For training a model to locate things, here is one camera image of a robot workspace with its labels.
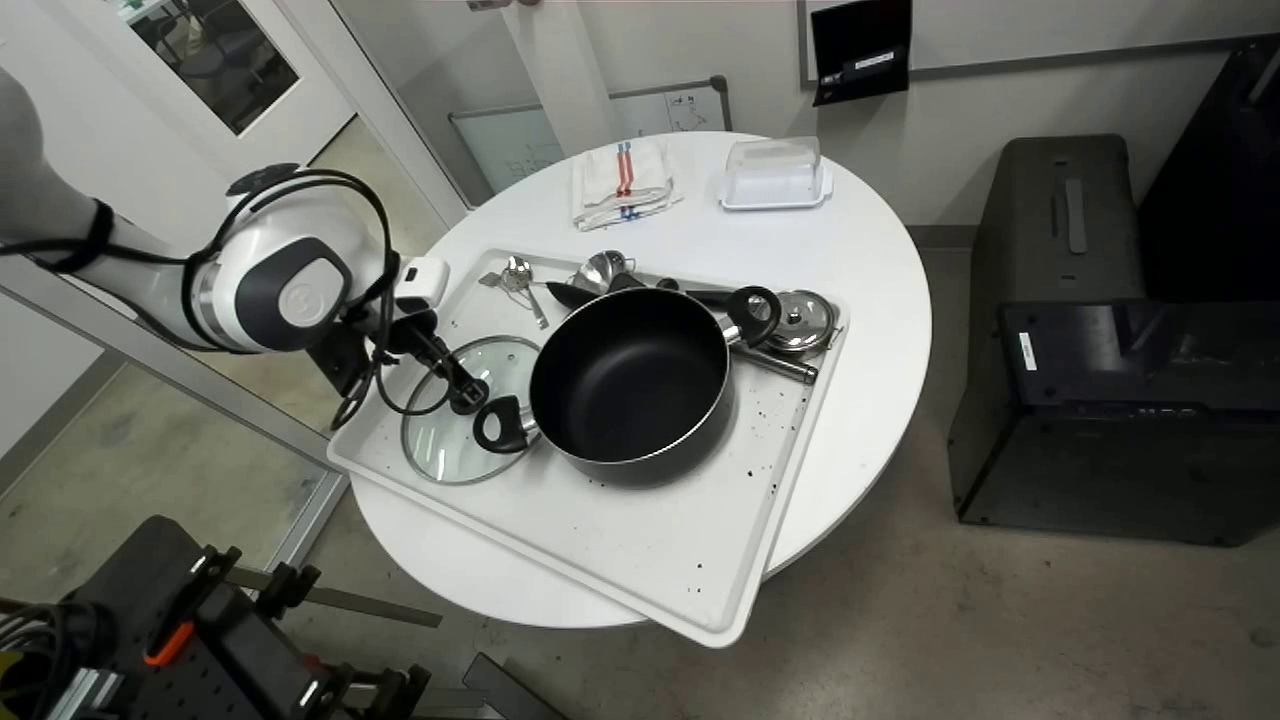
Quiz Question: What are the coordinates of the small round steel lid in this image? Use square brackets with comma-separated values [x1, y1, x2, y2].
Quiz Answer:
[763, 285, 845, 359]

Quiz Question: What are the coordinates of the steel spoon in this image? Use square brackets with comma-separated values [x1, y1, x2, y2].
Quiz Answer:
[501, 253, 550, 331]

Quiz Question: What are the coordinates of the steel utensil handle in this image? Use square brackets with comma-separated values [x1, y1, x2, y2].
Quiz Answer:
[727, 335, 822, 389]

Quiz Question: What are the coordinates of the white plastic tray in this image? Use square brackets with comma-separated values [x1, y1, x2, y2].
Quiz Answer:
[324, 245, 853, 651]

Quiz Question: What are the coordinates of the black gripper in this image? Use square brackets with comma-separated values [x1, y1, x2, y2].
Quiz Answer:
[393, 301, 492, 402]

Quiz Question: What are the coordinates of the black marker holder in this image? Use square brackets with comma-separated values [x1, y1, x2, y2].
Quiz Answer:
[806, 0, 921, 107]

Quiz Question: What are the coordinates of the white door with window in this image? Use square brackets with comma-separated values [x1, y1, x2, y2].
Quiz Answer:
[56, 0, 358, 208]

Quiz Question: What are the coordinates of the wall whiteboard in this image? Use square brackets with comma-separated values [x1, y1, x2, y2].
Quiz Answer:
[796, 0, 1280, 88]

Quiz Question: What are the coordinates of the black equipment with orange grip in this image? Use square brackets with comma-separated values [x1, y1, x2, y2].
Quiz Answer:
[0, 512, 431, 720]

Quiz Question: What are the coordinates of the aluminium frame bar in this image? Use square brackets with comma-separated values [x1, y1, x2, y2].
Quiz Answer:
[0, 253, 354, 572]

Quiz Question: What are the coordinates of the steel ladle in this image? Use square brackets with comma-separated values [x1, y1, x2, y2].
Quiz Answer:
[572, 246, 694, 301]

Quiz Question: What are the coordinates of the glass panel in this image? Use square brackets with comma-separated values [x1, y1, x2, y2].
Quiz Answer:
[448, 100, 569, 196]

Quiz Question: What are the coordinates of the dark kitchen utensil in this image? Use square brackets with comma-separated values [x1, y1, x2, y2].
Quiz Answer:
[544, 277, 598, 316]

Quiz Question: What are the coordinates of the large black case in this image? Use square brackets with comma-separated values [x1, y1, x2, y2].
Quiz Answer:
[947, 132, 1280, 553]

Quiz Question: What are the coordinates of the tall black case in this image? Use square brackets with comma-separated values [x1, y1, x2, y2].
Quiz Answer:
[1137, 31, 1280, 303]

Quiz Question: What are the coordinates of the small leaning whiteboard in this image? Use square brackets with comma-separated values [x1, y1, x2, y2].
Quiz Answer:
[607, 71, 735, 140]

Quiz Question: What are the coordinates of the black cooking pot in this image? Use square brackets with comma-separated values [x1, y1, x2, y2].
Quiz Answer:
[471, 279, 785, 473]

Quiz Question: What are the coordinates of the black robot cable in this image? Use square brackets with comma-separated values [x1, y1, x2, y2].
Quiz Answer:
[183, 165, 465, 431]

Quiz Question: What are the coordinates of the glass lid with black knob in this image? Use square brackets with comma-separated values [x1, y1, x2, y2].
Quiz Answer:
[394, 331, 544, 489]

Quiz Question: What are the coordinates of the clear plastic container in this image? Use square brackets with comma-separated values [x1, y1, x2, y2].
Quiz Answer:
[714, 134, 835, 216]

